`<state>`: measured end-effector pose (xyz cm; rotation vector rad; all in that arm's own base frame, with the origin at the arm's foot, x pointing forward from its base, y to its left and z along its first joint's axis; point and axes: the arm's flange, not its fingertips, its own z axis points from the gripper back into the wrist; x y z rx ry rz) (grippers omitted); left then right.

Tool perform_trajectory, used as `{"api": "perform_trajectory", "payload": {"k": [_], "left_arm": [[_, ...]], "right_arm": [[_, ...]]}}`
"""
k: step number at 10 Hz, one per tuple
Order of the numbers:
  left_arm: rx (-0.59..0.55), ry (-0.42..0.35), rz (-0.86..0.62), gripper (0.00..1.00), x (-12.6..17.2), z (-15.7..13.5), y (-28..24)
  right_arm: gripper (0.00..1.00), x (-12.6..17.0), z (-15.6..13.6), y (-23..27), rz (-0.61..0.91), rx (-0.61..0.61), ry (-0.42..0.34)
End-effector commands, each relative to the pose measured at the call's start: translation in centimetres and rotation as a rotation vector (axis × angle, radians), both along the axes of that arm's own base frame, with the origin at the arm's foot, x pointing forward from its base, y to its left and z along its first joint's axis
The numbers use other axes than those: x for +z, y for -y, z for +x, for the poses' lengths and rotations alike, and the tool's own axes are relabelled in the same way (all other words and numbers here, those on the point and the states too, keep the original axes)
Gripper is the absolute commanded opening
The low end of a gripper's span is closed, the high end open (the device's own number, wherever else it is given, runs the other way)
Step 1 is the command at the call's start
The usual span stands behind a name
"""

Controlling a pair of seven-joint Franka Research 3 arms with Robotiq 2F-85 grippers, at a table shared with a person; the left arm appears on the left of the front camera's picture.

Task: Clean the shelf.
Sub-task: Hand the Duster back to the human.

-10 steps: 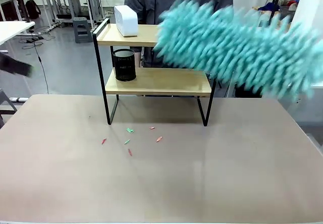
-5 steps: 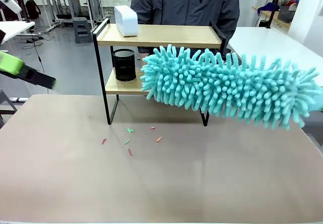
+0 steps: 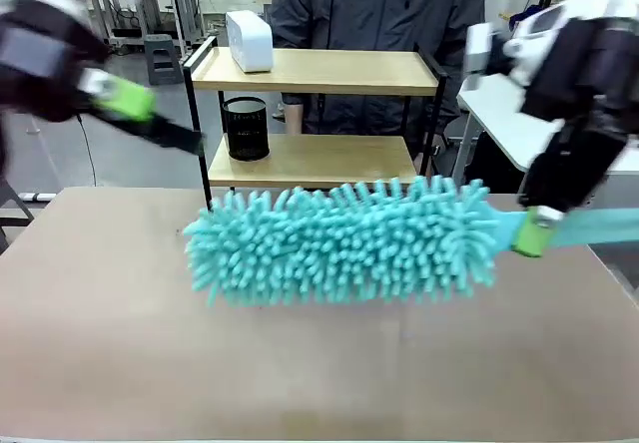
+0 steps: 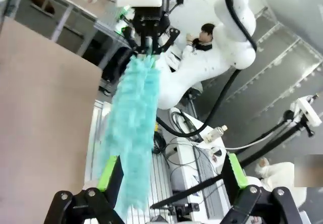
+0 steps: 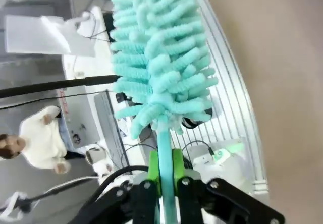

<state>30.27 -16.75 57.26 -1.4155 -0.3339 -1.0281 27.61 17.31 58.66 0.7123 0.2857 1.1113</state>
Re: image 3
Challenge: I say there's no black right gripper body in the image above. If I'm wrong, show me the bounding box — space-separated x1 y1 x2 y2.
517 12 639 213

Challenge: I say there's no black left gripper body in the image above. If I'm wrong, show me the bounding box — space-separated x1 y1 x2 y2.
0 0 112 123

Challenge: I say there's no white electronic device box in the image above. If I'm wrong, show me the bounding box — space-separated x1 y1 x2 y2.
225 10 277 75

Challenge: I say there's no teal chenille duster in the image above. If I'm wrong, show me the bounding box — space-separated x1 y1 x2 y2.
184 175 639 310

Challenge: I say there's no person's right hand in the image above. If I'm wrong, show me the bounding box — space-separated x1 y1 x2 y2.
285 103 306 136

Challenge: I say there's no grey plastic step stool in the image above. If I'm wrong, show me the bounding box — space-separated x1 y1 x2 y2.
144 33 185 87

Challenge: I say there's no white side table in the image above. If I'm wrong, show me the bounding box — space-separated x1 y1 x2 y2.
455 87 639 206

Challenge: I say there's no black mesh pen holder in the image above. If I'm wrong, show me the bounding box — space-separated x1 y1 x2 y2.
222 96 272 162

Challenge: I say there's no person in grey jacket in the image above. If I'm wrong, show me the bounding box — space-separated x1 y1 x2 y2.
269 0 488 138

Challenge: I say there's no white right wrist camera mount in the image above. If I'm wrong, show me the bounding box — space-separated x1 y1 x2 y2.
462 21 530 91

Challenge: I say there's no two-tier wooden black-frame shelf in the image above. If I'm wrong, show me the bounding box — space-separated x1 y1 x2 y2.
183 35 449 215

